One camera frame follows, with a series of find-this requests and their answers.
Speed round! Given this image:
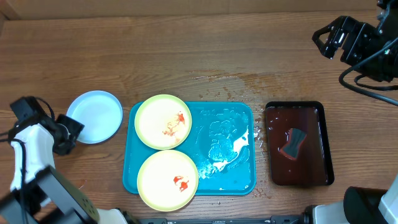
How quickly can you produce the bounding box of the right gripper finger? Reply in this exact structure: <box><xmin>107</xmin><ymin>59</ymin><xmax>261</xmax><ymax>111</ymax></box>
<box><xmin>320</xmin><ymin>31</ymin><xmax>345</xmax><ymax>59</ymax></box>
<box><xmin>312</xmin><ymin>16</ymin><xmax>347</xmax><ymax>47</ymax></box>

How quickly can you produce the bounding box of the light blue plate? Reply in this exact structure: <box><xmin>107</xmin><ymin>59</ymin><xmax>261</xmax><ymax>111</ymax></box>
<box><xmin>67</xmin><ymin>90</ymin><xmax>123</xmax><ymax>144</ymax></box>

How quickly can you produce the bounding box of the red black sponge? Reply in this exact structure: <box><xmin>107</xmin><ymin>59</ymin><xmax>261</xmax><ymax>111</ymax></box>
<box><xmin>279</xmin><ymin>128</ymin><xmax>307</xmax><ymax>161</ymax></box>

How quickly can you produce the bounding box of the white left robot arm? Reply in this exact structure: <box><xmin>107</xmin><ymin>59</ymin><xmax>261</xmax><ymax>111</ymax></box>
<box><xmin>1</xmin><ymin>96</ymin><xmax>138</xmax><ymax>224</ymax></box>

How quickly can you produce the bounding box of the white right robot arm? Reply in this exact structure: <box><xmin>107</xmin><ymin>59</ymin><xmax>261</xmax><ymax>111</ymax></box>
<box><xmin>299</xmin><ymin>0</ymin><xmax>397</xmax><ymax>223</ymax></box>

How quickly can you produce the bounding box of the black water tray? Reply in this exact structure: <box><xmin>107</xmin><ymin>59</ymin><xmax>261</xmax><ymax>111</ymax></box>
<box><xmin>265</xmin><ymin>101</ymin><xmax>335</xmax><ymax>187</ymax></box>

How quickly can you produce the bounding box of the blue plastic tray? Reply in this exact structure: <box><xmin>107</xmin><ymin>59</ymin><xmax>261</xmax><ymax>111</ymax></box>
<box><xmin>122</xmin><ymin>101</ymin><xmax>257</xmax><ymax>196</ymax></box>

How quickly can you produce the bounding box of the yellow plate far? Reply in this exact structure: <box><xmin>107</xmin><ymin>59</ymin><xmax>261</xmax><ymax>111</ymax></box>
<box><xmin>134</xmin><ymin>94</ymin><xmax>193</xmax><ymax>150</ymax></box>

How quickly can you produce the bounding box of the yellow plate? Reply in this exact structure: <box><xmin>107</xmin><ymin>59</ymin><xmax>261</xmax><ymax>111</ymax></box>
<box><xmin>134</xmin><ymin>94</ymin><xmax>193</xmax><ymax>150</ymax></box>
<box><xmin>137</xmin><ymin>150</ymin><xmax>198</xmax><ymax>212</ymax></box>

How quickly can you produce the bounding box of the yellow plate near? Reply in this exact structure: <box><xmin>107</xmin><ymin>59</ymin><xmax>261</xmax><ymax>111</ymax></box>
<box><xmin>137</xmin><ymin>150</ymin><xmax>198</xmax><ymax>212</ymax></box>

